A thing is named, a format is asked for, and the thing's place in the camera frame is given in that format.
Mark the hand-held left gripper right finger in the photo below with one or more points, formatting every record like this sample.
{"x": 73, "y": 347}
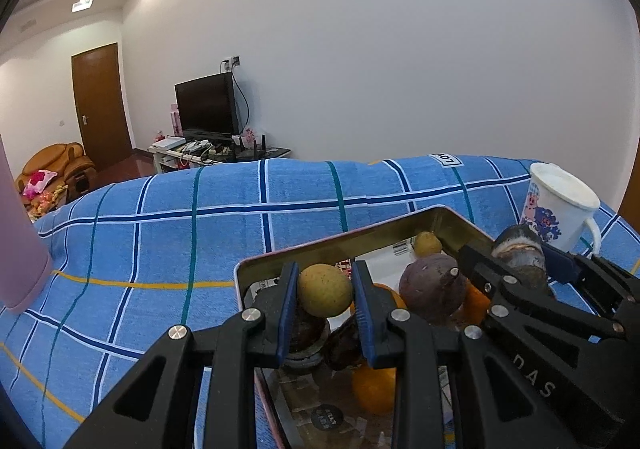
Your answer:
{"x": 362, "y": 314}

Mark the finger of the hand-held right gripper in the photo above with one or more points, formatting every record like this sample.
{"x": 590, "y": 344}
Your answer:
{"x": 565, "y": 265}
{"x": 480, "y": 266}

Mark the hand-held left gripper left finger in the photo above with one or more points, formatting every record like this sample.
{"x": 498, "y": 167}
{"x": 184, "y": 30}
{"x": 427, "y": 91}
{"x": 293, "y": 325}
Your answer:
{"x": 287, "y": 309}

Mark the dark round taro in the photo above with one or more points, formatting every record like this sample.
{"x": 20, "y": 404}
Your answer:
{"x": 342, "y": 344}
{"x": 307, "y": 334}

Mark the orange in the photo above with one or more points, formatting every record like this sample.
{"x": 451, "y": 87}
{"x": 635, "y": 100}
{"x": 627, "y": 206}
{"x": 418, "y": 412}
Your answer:
{"x": 375, "y": 389}
{"x": 474, "y": 304}
{"x": 392, "y": 296}

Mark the cut taro piece back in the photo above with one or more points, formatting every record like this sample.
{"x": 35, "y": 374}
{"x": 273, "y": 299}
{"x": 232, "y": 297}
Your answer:
{"x": 520, "y": 254}

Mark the tan longan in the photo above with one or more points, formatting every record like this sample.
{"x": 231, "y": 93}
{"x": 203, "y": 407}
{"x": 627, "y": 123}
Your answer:
{"x": 325, "y": 290}
{"x": 427, "y": 245}

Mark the pink tin box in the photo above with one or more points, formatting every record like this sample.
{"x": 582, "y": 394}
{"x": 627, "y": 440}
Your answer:
{"x": 375, "y": 236}

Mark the white printed mug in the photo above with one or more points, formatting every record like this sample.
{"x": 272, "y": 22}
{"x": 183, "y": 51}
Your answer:
{"x": 550, "y": 209}

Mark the blue plaid blanket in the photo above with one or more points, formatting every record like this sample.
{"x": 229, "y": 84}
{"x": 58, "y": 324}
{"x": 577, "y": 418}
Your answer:
{"x": 200, "y": 239}

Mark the black router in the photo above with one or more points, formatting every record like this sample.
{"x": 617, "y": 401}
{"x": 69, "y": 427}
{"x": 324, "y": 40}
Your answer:
{"x": 250, "y": 150}

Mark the pink floral packet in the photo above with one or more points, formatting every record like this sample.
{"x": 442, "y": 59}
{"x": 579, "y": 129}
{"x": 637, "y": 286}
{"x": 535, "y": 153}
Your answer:
{"x": 248, "y": 135}

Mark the white television stand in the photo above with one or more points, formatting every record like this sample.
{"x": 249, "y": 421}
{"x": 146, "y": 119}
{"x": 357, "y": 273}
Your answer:
{"x": 165, "y": 161}

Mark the flat white box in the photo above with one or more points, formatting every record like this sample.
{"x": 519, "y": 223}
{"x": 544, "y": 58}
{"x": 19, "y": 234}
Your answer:
{"x": 167, "y": 144}

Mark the black television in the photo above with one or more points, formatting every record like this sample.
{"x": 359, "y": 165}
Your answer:
{"x": 205, "y": 104}

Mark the tall pink box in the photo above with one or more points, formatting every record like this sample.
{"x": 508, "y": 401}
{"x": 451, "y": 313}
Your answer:
{"x": 174, "y": 119}

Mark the brown leather armchair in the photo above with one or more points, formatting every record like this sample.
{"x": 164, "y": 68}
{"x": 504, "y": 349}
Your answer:
{"x": 75, "y": 164}

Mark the purple electric kettle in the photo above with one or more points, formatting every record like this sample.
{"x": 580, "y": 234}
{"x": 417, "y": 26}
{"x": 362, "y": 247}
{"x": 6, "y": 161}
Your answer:
{"x": 20, "y": 254}

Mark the pink floral pillow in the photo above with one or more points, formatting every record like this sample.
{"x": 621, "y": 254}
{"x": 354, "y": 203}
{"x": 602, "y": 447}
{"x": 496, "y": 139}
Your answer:
{"x": 42, "y": 178}

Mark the brown wooden door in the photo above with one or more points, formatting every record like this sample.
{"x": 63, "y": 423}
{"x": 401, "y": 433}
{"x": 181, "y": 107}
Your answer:
{"x": 100, "y": 104}

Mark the square recessed ceiling light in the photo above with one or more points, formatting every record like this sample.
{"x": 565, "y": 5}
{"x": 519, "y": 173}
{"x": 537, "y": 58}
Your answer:
{"x": 81, "y": 4}

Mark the wall socket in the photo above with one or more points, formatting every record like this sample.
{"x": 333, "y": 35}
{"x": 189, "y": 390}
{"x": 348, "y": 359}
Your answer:
{"x": 231, "y": 61}

